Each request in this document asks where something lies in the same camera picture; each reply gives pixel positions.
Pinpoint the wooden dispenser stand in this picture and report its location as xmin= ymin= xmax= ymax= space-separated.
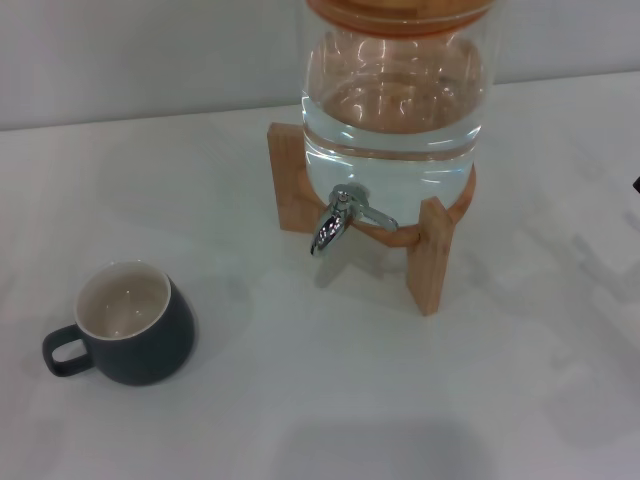
xmin=266 ymin=121 xmax=455 ymax=317

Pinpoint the glass water dispenser jar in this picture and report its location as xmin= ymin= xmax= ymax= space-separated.
xmin=298 ymin=0 xmax=497 ymax=212

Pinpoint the chrome faucet tap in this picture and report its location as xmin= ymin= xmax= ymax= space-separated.
xmin=308 ymin=183 xmax=400 ymax=259

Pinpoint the dark grey ceramic cup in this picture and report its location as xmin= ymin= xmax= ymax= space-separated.
xmin=41 ymin=259 xmax=197 ymax=387

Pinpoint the orange wooden jar lid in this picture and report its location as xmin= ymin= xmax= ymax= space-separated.
xmin=304 ymin=0 xmax=489 ymax=38

